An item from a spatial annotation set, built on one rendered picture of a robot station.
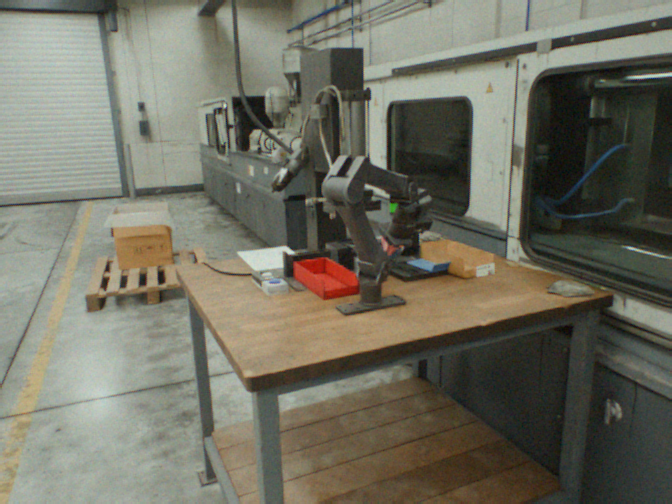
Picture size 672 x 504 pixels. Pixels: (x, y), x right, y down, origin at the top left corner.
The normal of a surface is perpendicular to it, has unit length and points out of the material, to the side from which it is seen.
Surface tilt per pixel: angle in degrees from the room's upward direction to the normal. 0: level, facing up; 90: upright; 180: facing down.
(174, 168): 90
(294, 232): 90
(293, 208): 90
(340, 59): 90
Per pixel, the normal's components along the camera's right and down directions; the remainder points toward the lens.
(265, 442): 0.41, 0.23
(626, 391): -0.94, 0.12
